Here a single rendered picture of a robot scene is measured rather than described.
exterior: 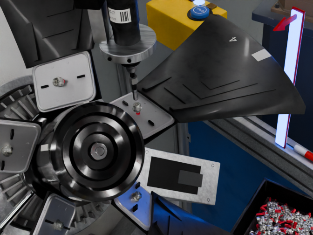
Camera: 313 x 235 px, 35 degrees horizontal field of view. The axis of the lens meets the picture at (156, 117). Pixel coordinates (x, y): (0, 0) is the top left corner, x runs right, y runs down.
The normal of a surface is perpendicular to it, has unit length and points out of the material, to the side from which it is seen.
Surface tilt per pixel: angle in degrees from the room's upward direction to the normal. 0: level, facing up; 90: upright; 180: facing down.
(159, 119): 7
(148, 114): 7
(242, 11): 90
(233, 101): 18
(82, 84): 48
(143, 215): 53
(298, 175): 90
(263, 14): 0
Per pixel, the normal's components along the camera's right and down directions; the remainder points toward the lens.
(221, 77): 0.15, -0.67
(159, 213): 0.72, -0.62
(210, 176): 0.45, -0.10
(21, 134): 0.25, 0.70
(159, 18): -0.76, 0.49
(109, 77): 0.65, 0.48
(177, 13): -0.08, -0.72
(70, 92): -0.40, -0.02
